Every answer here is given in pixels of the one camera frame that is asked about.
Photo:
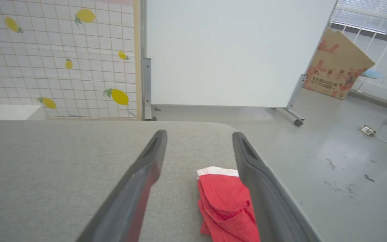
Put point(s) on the white window railing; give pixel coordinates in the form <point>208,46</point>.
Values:
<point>381,20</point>

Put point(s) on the brown printed cardboard box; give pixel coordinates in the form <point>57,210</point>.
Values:
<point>336,67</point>

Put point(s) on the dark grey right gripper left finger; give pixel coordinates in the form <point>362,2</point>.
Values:
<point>133,195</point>

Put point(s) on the light blue cloth item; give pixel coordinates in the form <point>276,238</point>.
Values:
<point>372,74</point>

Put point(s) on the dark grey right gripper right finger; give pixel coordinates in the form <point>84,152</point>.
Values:
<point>270,201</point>

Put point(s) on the white power strip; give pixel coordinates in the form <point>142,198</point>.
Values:
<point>368,130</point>

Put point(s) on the white rectangular box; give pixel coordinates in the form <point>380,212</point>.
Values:
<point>8,112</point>

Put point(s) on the red garment with white trim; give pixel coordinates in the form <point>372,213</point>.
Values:
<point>223,198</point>

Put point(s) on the lemon print partition wooden frame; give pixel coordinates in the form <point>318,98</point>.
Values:
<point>45,50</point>

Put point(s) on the white rolling whiteboard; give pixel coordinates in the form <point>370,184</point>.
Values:
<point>230,50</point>

